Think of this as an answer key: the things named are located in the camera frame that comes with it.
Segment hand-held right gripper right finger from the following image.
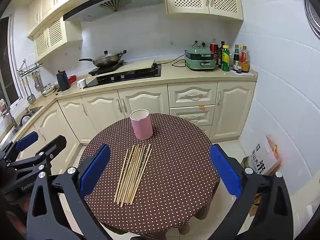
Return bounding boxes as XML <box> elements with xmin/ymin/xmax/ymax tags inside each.
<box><xmin>209</xmin><ymin>144</ymin><xmax>294</xmax><ymax>240</ymax></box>

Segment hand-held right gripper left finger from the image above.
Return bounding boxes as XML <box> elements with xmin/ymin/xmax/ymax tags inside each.
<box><xmin>26</xmin><ymin>144</ymin><xmax>112</xmax><ymax>240</ymax></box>

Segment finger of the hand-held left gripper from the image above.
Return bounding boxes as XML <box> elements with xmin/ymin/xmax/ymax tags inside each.
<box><xmin>0</xmin><ymin>131</ymin><xmax>39</xmax><ymax>165</ymax></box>
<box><xmin>5</xmin><ymin>135</ymin><xmax>67</xmax><ymax>174</ymax></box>

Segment bundle of wooden chopsticks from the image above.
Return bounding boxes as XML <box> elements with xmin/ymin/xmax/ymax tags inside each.
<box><xmin>114</xmin><ymin>144</ymin><xmax>153</xmax><ymax>207</ymax></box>

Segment pink cylindrical chopstick holder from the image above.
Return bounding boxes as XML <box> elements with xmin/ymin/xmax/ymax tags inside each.
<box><xmin>129</xmin><ymin>109</ymin><xmax>153</xmax><ymax>140</ymax></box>

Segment steel kitchen sink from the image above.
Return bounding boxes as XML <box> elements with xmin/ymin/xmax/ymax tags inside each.
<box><xmin>0</xmin><ymin>105</ymin><xmax>43</xmax><ymax>143</ymax></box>

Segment metal faucet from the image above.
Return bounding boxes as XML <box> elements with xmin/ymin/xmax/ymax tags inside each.
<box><xmin>0</xmin><ymin>105</ymin><xmax>19</xmax><ymax>130</ymax></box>

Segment white green rice bag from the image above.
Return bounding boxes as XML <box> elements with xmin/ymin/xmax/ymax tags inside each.
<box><xmin>249</xmin><ymin>134</ymin><xmax>282</xmax><ymax>175</ymax></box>

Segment hanging metal slotted spoon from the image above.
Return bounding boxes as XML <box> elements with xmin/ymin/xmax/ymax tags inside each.
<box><xmin>21</xmin><ymin>76</ymin><xmax>37</xmax><ymax>104</ymax></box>

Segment stack of bowls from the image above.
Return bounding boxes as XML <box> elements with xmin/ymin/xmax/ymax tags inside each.
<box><xmin>41</xmin><ymin>83</ymin><xmax>55</xmax><ymax>97</ymax></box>

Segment brown polka dot tablecloth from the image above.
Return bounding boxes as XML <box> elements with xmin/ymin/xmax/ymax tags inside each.
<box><xmin>79</xmin><ymin>113</ymin><xmax>221</xmax><ymax>237</ymax></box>

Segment hanging metal ladle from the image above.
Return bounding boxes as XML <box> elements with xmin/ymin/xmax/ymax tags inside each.
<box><xmin>34</xmin><ymin>71</ymin><xmax>42</xmax><ymax>92</ymax></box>

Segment dark blue knife block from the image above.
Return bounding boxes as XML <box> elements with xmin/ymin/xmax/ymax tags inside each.
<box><xmin>56</xmin><ymin>69</ymin><xmax>71</xmax><ymax>92</ymax></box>

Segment cream drawer with orange sticker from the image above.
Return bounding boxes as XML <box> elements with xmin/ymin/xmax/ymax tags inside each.
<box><xmin>169</xmin><ymin>105</ymin><xmax>216</xmax><ymax>126</ymax></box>

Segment kitchen window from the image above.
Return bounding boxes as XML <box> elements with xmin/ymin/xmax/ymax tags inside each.
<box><xmin>0</xmin><ymin>15</ymin><xmax>20</xmax><ymax>105</ymax></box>

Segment cream cabinet drawer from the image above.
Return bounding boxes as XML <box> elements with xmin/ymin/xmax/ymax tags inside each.
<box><xmin>168</xmin><ymin>81</ymin><xmax>218</xmax><ymax>108</ymax></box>

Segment cream kitchen base cabinets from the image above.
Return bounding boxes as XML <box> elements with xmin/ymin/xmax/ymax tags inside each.
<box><xmin>0</xmin><ymin>79</ymin><xmax>258</xmax><ymax>178</ymax></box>

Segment black induction cooker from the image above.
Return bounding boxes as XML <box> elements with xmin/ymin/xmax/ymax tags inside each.
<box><xmin>88</xmin><ymin>60</ymin><xmax>125</xmax><ymax>76</ymax></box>

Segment black glass gas stove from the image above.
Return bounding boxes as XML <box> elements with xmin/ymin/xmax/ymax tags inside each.
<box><xmin>82</xmin><ymin>64</ymin><xmax>162</xmax><ymax>89</ymax></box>

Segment beige flat board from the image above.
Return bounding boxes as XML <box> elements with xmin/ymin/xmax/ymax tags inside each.
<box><xmin>96</xmin><ymin>59</ymin><xmax>156</xmax><ymax>78</ymax></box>

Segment brown bottle with red cap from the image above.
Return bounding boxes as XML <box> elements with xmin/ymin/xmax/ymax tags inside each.
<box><xmin>241</xmin><ymin>46</ymin><xmax>250</xmax><ymax>73</ymax></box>

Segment yellow green plastic bottle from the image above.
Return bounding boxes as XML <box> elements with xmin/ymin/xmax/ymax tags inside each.
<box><xmin>221</xmin><ymin>45</ymin><xmax>230</xmax><ymax>72</ymax></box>

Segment green electric multicooker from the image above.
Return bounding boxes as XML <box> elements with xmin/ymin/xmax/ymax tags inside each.
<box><xmin>184</xmin><ymin>45</ymin><xmax>217</xmax><ymax>71</ymax></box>

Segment dark soy sauce bottle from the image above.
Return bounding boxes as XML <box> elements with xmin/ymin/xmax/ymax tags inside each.
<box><xmin>233</xmin><ymin>44</ymin><xmax>241</xmax><ymax>72</ymax></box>

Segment dark glass bottle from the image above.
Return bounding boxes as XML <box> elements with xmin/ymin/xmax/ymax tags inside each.
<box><xmin>216</xmin><ymin>41</ymin><xmax>225</xmax><ymax>68</ymax></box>

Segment steel and black range hood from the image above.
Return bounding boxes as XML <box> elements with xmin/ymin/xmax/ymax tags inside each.
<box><xmin>63</xmin><ymin>0</ymin><xmax>164</xmax><ymax>22</ymax></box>

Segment round metal steamer tray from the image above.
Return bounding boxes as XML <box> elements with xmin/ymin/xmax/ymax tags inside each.
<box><xmin>304</xmin><ymin>0</ymin><xmax>320</xmax><ymax>40</ymax></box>

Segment metal wall utensil rack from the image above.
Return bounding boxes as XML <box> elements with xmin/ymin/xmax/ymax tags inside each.
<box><xmin>17</xmin><ymin>59</ymin><xmax>44</xmax><ymax>77</ymax></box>

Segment steel wok with handle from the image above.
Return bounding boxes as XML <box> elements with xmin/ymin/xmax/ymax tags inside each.
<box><xmin>79</xmin><ymin>50</ymin><xmax>127</xmax><ymax>68</ymax></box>

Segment small cream lattice wall cabinet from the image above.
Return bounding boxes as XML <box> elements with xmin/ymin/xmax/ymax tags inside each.
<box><xmin>32</xmin><ymin>16</ymin><xmax>83</xmax><ymax>60</ymax></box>

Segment black power cable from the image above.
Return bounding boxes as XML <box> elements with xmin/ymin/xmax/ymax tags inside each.
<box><xmin>171</xmin><ymin>54</ymin><xmax>187</xmax><ymax>68</ymax></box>

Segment cream plain wall cabinet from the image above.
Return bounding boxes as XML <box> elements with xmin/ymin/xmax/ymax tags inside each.
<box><xmin>26</xmin><ymin>0</ymin><xmax>97</xmax><ymax>38</ymax></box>

